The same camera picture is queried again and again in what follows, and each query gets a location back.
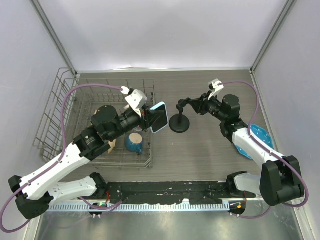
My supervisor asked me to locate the black phone stand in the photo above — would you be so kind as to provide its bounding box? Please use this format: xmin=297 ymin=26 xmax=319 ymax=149
xmin=169 ymin=98 xmax=191 ymax=134

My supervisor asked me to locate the phone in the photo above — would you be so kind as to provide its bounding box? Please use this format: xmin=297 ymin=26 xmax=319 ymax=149
xmin=150 ymin=101 xmax=169 ymax=134

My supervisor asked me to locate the white slotted cable duct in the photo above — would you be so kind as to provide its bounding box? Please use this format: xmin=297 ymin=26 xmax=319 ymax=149
xmin=47 ymin=201 xmax=230 ymax=213

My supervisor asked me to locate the blue mug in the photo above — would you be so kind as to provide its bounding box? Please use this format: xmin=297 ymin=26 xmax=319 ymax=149
xmin=124 ymin=133 xmax=144 ymax=155

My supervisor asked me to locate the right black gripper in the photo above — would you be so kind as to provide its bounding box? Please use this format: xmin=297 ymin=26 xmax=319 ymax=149
xmin=189 ymin=90 xmax=228 ymax=122

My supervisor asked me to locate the right beige plate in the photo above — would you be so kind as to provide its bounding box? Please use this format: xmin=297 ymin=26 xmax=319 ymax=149
xmin=107 ymin=139 xmax=117 ymax=154

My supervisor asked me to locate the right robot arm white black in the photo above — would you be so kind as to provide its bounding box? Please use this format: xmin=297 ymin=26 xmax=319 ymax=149
xmin=187 ymin=93 xmax=305 ymax=206

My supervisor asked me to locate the grey wire dish rack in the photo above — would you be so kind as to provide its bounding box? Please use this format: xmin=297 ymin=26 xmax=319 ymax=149
xmin=33 ymin=67 xmax=156 ymax=169

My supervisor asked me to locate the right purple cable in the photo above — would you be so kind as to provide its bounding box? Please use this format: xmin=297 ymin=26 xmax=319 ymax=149
xmin=219 ymin=80 xmax=310 ymax=221

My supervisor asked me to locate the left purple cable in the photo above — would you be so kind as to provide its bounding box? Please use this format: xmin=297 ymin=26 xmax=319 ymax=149
xmin=0 ymin=83 xmax=131 ymax=232

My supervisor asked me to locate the blue polka dot plate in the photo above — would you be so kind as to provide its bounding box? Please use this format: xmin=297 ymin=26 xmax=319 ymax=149
xmin=235 ymin=124 xmax=274 ymax=160

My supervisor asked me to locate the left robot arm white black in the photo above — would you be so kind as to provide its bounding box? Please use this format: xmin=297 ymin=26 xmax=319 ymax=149
xmin=8 ymin=102 xmax=168 ymax=220

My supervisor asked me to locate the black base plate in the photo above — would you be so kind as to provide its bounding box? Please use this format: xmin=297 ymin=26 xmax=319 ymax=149
xmin=77 ymin=180 xmax=257 ymax=205

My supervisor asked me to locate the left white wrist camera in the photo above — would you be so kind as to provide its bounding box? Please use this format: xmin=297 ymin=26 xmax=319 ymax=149
xmin=120 ymin=86 xmax=148 ymax=118

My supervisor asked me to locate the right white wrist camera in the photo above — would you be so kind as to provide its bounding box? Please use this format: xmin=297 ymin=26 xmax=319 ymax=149
xmin=208 ymin=78 xmax=224 ymax=100

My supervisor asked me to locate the purple cable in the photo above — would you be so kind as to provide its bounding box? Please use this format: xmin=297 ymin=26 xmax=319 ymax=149
xmin=0 ymin=83 xmax=131 ymax=232
xmin=219 ymin=80 xmax=310 ymax=221

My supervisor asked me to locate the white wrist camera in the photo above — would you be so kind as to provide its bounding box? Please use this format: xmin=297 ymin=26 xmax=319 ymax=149
xmin=208 ymin=78 xmax=224 ymax=100
xmin=120 ymin=86 xmax=148 ymax=118

